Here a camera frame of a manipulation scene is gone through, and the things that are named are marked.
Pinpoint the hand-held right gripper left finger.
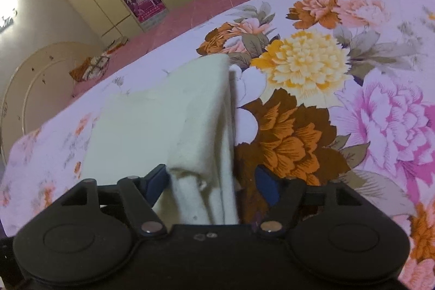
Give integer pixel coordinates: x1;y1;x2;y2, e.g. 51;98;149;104
61;164;171;239

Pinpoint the cream arched headboard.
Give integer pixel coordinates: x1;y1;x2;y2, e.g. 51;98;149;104
0;41;107;169

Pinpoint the floral printed blanket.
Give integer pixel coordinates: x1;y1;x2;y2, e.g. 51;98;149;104
0;0;435;290

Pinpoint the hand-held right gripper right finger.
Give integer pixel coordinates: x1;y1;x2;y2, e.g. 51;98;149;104
254;165;363;239

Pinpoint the pale green small cloth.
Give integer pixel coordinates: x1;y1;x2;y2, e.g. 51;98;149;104
82;54;240;226

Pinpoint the patterned folded cloth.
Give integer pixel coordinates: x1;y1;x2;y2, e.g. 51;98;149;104
82;51;111;80

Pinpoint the orange pillow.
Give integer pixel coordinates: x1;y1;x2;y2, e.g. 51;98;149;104
69;57;94;84

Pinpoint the pink wall poster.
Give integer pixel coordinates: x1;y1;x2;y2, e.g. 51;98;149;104
120;0;168;23

